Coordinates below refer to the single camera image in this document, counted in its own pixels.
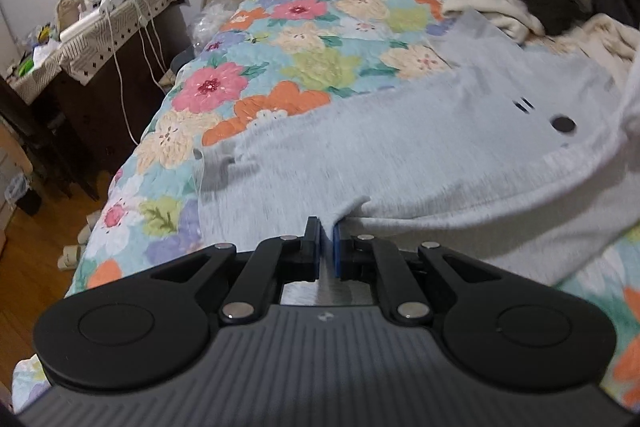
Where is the light grey fleece garment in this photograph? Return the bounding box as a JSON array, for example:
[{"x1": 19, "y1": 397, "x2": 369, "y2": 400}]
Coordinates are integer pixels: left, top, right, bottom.
[{"x1": 195, "y1": 12, "x2": 639, "y2": 284}]

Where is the dark wooden side table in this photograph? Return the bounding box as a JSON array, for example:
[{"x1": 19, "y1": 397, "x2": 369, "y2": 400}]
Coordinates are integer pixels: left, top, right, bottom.
[{"x1": 1, "y1": 3, "x2": 190, "y2": 198}]

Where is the patterned table cloth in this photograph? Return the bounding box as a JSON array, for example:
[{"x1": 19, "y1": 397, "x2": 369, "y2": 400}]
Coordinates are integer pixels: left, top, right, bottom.
[{"x1": 8, "y1": 0, "x2": 180, "y2": 104}]

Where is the cream blanket pile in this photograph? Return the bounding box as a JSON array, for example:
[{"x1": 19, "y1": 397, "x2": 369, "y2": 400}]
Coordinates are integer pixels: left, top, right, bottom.
[{"x1": 444, "y1": 0, "x2": 639, "y2": 88}]

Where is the white charging cable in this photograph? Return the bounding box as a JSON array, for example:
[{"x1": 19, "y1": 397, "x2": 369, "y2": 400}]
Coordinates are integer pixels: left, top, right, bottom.
[{"x1": 102, "y1": 0, "x2": 170, "y2": 148}]

